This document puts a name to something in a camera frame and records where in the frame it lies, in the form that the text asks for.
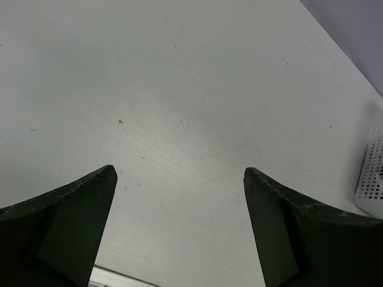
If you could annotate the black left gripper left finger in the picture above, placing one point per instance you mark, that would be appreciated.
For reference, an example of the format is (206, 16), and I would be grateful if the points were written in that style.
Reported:
(53, 239)

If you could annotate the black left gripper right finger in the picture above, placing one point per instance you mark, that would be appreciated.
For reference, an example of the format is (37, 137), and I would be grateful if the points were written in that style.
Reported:
(303, 242)

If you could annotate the white plastic perforated basket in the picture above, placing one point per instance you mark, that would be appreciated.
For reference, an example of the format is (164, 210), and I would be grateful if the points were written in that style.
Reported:
(368, 195)

